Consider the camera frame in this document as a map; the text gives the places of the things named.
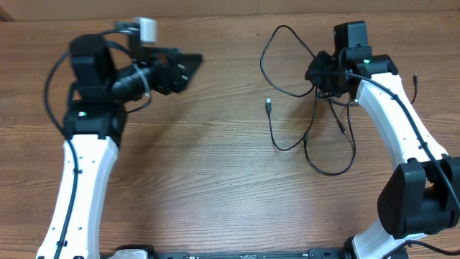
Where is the black USB-A cable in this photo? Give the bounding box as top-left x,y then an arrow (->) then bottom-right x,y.
259,24 -> 319,152

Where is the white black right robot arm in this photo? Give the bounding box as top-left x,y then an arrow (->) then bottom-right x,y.
305,21 -> 459,258

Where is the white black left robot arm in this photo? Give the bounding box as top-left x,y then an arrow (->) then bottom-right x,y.
37,33 -> 203,258

